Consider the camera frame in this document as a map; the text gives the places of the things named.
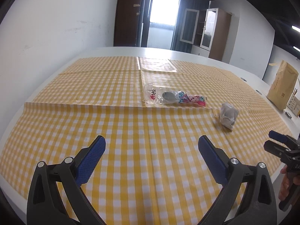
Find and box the white pen holder box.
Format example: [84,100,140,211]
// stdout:
[287,88,300,117]

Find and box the grey paper ball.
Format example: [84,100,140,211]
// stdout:
[217,103,239,131]

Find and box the brown wooden cabinet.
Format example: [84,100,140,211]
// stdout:
[113,0,142,47]

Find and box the yellow checkered tablecloth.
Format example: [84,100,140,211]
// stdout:
[0,56,293,225]

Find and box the colourful snack wrapper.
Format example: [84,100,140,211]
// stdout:
[162,91,206,107]

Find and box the clear small plastic wrapper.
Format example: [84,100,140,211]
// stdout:
[142,83,168,106]

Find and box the person's right hand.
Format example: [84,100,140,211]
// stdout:
[278,166,289,201]

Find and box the glass door cabinet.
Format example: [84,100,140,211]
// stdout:
[179,8,232,61]

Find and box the brown paper bag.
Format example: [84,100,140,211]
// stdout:
[266,60,299,111]

